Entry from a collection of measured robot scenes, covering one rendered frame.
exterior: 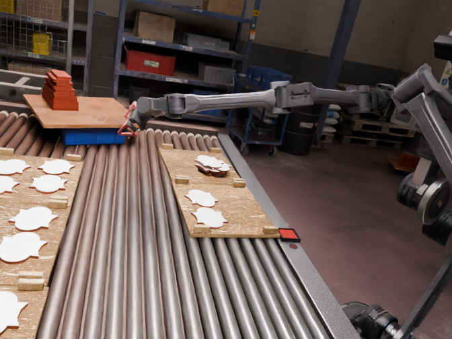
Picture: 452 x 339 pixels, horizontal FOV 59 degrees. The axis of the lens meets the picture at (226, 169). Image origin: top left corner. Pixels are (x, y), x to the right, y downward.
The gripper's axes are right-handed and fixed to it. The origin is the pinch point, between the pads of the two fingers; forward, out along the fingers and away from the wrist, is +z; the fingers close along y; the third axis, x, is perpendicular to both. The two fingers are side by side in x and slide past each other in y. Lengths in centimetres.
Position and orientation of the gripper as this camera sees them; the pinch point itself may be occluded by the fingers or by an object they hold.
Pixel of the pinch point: (123, 124)
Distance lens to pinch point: 157.0
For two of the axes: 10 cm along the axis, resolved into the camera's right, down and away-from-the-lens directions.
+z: -8.6, 3.2, 4.1
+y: -0.6, 7.1, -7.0
